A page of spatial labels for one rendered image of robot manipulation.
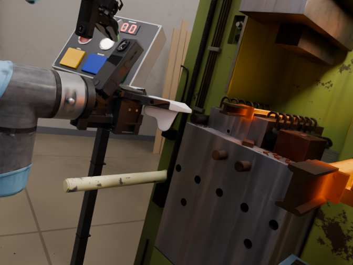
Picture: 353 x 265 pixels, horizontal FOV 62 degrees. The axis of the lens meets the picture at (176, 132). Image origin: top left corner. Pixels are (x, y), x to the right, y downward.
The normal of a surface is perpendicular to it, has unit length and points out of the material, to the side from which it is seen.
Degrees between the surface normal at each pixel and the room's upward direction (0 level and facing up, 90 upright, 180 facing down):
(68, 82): 48
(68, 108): 90
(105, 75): 61
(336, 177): 90
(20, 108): 90
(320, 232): 90
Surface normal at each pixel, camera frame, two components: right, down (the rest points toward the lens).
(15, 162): 0.73, 0.32
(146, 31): -0.19, -0.38
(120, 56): -0.51, -0.49
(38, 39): 0.54, 0.31
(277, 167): -0.71, -0.03
